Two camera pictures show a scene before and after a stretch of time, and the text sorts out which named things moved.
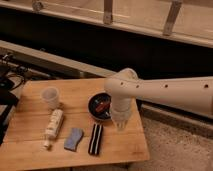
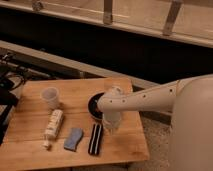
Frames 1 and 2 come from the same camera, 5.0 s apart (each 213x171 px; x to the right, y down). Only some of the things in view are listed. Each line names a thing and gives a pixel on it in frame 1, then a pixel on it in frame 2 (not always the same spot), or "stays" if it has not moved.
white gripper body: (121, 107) -> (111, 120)
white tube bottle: (53, 126) stays
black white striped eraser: (95, 141) stays
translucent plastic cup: (51, 95) stays
